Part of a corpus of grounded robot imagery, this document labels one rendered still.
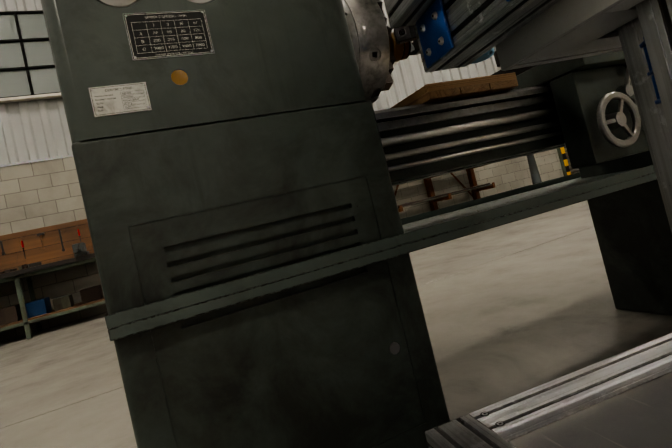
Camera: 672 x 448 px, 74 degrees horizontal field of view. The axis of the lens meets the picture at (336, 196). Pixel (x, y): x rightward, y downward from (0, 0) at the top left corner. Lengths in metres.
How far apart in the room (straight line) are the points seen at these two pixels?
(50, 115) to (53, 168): 0.83
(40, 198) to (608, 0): 7.62
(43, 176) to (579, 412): 7.55
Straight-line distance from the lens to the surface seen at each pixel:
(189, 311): 0.84
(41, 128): 8.13
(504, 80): 1.37
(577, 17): 0.71
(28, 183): 7.92
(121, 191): 0.88
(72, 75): 0.94
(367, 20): 1.23
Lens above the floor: 0.64
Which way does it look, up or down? 2 degrees up
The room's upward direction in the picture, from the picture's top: 14 degrees counter-clockwise
